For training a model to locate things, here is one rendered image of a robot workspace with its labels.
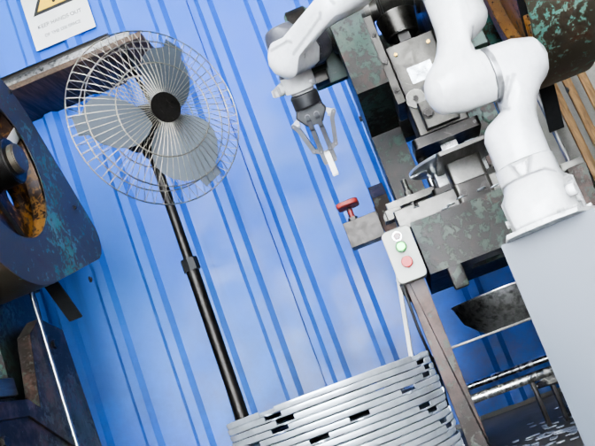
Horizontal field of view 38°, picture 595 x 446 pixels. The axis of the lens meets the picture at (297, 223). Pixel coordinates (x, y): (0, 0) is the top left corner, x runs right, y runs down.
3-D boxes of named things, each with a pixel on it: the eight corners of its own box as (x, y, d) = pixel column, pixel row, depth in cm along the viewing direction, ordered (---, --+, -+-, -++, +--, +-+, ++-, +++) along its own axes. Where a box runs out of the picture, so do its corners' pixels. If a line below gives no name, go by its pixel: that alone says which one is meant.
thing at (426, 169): (411, 188, 254) (410, 185, 254) (505, 150, 251) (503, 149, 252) (408, 166, 226) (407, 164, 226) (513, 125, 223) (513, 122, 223)
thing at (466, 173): (506, 179, 219) (486, 131, 221) (454, 199, 220) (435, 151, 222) (499, 196, 243) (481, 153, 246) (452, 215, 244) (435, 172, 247)
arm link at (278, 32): (319, 67, 214) (344, 54, 220) (298, 16, 211) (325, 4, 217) (272, 82, 228) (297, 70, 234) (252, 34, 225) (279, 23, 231)
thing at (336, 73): (343, 54, 252) (316, -12, 256) (305, 69, 253) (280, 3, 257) (350, 78, 274) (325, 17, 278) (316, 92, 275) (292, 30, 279)
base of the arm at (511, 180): (592, 203, 150) (560, 131, 152) (491, 245, 156) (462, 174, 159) (603, 211, 170) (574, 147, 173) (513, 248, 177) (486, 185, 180)
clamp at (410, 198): (440, 200, 247) (427, 167, 249) (385, 222, 249) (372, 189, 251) (440, 203, 253) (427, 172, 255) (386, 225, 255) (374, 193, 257)
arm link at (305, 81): (310, 68, 222) (318, 88, 224) (310, 64, 235) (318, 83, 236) (266, 86, 224) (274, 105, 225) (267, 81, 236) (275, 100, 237)
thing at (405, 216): (558, 171, 232) (549, 150, 233) (400, 232, 236) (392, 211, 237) (544, 191, 261) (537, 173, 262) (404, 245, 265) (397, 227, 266)
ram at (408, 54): (469, 112, 240) (430, 19, 246) (419, 132, 241) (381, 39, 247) (467, 128, 257) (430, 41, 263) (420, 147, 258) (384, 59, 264)
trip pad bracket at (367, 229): (402, 275, 223) (374, 206, 227) (367, 289, 224) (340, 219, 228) (403, 278, 229) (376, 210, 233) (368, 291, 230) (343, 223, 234)
